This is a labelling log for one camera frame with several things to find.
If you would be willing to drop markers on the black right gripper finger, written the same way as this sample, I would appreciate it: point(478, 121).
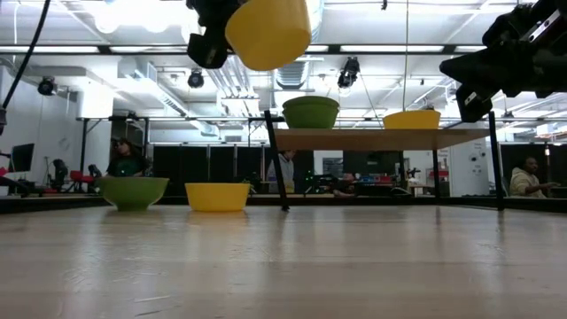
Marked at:
point(480, 108)
point(464, 94)

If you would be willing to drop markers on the person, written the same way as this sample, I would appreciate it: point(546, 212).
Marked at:
point(126, 161)
point(283, 170)
point(525, 181)
point(347, 184)

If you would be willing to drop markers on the yellow mini bowl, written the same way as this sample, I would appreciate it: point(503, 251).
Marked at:
point(270, 35)
point(412, 120)
point(217, 197)

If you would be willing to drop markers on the black computer monitor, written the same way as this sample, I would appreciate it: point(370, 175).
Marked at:
point(22, 157)

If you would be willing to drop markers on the black hanging camera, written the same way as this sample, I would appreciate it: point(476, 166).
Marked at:
point(349, 73)

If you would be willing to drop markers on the red seat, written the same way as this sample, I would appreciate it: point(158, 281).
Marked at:
point(80, 176)

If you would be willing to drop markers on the black overhead frame bar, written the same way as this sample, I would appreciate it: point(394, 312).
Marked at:
point(334, 49)

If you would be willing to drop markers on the wooden shelf with black legs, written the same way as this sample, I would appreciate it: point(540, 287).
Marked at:
point(376, 139)

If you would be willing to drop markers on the black ceiling spotlight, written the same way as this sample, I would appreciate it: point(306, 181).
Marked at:
point(46, 85)
point(196, 79)

